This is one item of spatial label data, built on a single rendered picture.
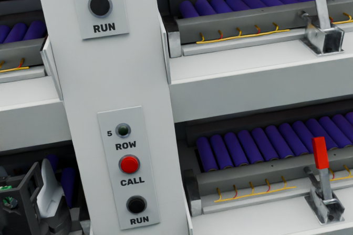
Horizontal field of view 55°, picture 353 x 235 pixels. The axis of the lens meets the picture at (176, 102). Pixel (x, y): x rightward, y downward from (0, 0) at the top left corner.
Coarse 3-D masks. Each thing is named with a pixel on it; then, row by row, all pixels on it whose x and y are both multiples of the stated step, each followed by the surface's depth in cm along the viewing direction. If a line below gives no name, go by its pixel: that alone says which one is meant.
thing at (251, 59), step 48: (192, 0) 44; (240, 0) 42; (288, 0) 41; (336, 0) 38; (192, 48) 35; (240, 48) 36; (288, 48) 35; (336, 48) 33; (192, 96) 32; (240, 96) 33; (288, 96) 34; (336, 96) 35
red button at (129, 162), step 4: (124, 160) 32; (128, 160) 31; (132, 160) 32; (136, 160) 32; (124, 164) 32; (128, 164) 32; (132, 164) 32; (136, 164) 32; (124, 168) 32; (128, 168) 32; (132, 168) 32; (136, 168) 32; (128, 172) 32; (132, 172) 32
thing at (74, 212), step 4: (76, 208) 39; (72, 212) 39; (76, 212) 39; (72, 216) 38; (76, 216) 38; (72, 220) 38; (76, 220) 38; (72, 224) 38; (76, 224) 38; (72, 228) 39; (76, 228) 39; (80, 228) 39
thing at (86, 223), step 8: (48, 144) 48; (56, 144) 48; (64, 144) 49; (0, 152) 48; (8, 152) 48; (16, 152) 48; (80, 184) 46; (80, 192) 44; (80, 200) 43; (72, 208) 42; (80, 208) 42; (80, 216) 38; (88, 216) 38; (80, 224) 38; (88, 224) 38; (88, 232) 38
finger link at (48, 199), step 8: (48, 160) 36; (48, 168) 36; (48, 176) 36; (48, 184) 35; (56, 184) 38; (40, 192) 33; (48, 192) 35; (56, 192) 37; (40, 200) 33; (48, 200) 35; (56, 200) 36; (40, 208) 32; (48, 208) 34; (56, 208) 34; (40, 216) 33; (48, 216) 33
